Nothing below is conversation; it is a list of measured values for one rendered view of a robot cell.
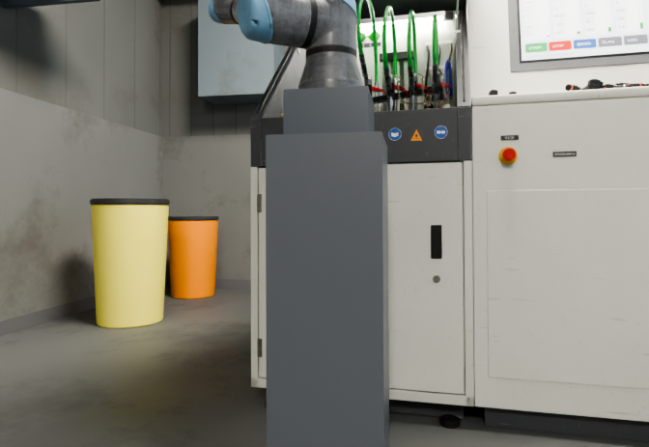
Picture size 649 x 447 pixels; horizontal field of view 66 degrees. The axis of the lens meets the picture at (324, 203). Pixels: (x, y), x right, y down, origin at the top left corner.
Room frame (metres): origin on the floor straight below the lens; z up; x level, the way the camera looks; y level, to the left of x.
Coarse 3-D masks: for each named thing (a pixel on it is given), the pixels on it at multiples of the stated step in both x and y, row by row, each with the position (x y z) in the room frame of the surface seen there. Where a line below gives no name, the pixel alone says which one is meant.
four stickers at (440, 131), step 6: (438, 126) 1.49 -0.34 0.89; (444, 126) 1.49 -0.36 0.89; (390, 132) 1.53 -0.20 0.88; (396, 132) 1.52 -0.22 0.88; (414, 132) 1.51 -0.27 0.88; (420, 132) 1.50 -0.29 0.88; (438, 132) 1.49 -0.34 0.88; (444, 132) 1.49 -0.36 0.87; (390, 138) 1.53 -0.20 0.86; (396, 138) 1.52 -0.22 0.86; (414, 138) 1.51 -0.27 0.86; (420, 138) 1.50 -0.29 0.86; (438, 138) 1.49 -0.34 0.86; (444, 138) 1.49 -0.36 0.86
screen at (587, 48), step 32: (512, 0) 1.73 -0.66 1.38; (544, 0) 1.70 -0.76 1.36; (576, 0) 1.68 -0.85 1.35; (608, 0) 1.65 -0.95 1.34; (640, 0) 1.62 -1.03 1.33; (512, 32) 1.71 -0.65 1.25; (544, 32) 1.68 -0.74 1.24; (576, 32) 1.65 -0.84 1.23; (608, 32) 1.62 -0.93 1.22; (640, 32) 1.60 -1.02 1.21; (512, 64) 1.68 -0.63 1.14; (544, 64) 1.65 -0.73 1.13; (576, 64) 1.63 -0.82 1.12; (608, 64) 1.60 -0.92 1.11
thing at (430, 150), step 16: (384, 112) 1.53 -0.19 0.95; (400, 112) 1.52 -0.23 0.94; (416, 112) 1.51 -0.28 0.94; (432, 112) 1.50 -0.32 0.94; (448, 112) 1.48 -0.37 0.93; (272, 128) 1.62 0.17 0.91; (384, 128) 1.53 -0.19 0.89; (432, 128) 1.50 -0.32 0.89; (448, 128) 1.48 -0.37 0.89; (400, 144) 1.52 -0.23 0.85; (416, 144) 1.51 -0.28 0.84; (432, 144) 1.50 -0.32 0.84; (448, 144) 1.48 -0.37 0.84; (400, 160) 1.52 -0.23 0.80; (416, 160) 1.51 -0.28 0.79; (432, 160) 1.50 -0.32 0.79; (448, 160) 1.49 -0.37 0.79
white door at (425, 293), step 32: (416, 192) 1.51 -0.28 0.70; (448, 192) 1.48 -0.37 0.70; (416, 224) 1.51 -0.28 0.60; (448, 224) 1.49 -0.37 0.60; (416, 256) 1.51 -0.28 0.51; (448, 256) 1.49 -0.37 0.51; (416, 288) 1.51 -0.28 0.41; (448, 288) 1.49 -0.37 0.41; (416, 320) 1.51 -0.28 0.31; (448, 320) 1.49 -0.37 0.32; (416, 352) 1.51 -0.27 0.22; (448, 352) 1.49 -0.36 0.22; (416, 384) 1.51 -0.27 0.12; (448, 384) 1.49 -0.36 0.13
